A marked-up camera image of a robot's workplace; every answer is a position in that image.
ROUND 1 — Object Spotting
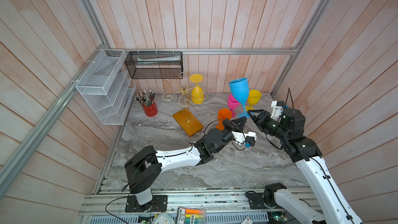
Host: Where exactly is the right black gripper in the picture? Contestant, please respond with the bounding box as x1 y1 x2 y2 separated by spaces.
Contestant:
247 109 287 143

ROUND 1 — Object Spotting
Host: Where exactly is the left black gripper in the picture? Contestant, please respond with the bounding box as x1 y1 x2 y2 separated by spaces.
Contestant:
212 116 247 153

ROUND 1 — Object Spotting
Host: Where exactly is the orange wine glass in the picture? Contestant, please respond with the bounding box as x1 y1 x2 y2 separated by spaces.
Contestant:
216 108 232 131

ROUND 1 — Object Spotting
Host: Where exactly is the light yellow wine glass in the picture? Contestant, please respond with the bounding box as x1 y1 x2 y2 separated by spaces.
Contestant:
245 89 262 111

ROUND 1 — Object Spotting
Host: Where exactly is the pink wine glass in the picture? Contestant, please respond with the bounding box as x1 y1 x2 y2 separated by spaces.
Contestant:
228 94 240 118

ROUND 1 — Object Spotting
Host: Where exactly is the blue wine glass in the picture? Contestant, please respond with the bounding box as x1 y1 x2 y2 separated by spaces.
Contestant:
229 78 250 118

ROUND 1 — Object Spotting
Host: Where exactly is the dark yellow wine glass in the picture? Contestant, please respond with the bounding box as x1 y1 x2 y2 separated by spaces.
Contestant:
190 74 207 105

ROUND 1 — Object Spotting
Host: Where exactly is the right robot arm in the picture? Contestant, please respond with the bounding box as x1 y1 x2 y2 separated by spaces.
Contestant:
248 108 362 224

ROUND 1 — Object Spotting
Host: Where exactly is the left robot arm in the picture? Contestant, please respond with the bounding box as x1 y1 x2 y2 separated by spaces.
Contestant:
122 117 257 211

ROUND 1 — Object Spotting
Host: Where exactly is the gold wine glass rack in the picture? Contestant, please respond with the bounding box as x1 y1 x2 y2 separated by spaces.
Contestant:
162 82 204 137

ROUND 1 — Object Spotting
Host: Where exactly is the red pen cup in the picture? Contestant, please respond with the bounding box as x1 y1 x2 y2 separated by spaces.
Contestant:
143 102 158 117

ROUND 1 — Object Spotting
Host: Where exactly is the pens bundle in cup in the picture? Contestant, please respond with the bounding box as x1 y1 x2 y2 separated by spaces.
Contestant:
134 89 156 107

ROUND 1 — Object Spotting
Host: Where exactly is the highlighter marker box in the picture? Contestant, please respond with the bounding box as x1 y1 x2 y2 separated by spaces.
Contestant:
175 207 206 224

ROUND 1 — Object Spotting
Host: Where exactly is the white round device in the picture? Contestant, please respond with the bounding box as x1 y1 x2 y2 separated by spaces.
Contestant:
151 213 175 224

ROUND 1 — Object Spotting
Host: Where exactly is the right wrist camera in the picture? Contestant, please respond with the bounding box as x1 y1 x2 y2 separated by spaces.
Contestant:
271 101 286 121

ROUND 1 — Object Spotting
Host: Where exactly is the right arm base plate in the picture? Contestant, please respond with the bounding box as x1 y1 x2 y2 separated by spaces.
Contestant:
245 191 283 209

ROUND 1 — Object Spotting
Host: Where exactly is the black mesh wall basket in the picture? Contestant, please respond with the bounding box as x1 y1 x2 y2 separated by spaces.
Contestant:
124 51 183 79

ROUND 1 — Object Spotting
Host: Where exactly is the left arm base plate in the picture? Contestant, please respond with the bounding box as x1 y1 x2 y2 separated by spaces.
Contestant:
125 195 168 213

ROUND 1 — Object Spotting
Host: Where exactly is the white mesh wall organizer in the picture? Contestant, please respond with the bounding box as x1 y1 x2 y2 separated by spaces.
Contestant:
76 49 136 125

